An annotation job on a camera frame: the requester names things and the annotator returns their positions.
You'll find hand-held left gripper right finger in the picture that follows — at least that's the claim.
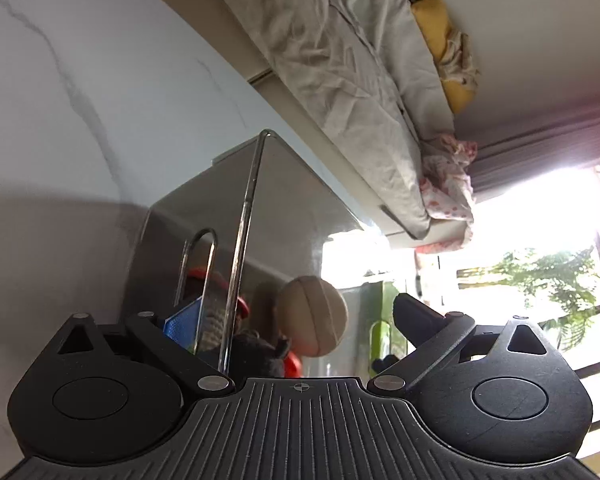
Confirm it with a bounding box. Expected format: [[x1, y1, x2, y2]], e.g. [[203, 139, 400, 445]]
[[367, 292, 563, 393]]

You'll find grey curtain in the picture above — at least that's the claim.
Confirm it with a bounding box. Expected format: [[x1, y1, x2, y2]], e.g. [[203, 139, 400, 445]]
[[467, 112, 600, 207]]

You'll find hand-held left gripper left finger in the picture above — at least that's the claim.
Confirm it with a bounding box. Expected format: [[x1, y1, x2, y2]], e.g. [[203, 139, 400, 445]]
[[55, 297, 236, 397]]

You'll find pink floral cloth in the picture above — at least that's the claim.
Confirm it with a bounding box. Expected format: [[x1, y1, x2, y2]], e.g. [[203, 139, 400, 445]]
[[414, 133, 480, 262]]

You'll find yellow pillow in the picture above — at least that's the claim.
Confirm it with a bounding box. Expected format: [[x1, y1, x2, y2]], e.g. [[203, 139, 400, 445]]
[[409, 0, 482, 117]]

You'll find bed with beige blanket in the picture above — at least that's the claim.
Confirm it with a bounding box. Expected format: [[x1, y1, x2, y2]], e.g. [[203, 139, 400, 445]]
[[189, 0, 457, 241]]

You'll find beige bed frame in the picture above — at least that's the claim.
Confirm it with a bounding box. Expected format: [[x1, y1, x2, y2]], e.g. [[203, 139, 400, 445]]
[[125, 0, 473, 252]]

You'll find green leafy plant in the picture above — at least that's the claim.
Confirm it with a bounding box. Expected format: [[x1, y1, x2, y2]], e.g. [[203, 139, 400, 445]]
[[457, 246, 600, 352]]

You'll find clear acrylic storage box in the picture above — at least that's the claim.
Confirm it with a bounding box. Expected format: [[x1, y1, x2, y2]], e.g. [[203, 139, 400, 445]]
[[128, 129, 384, 382]]

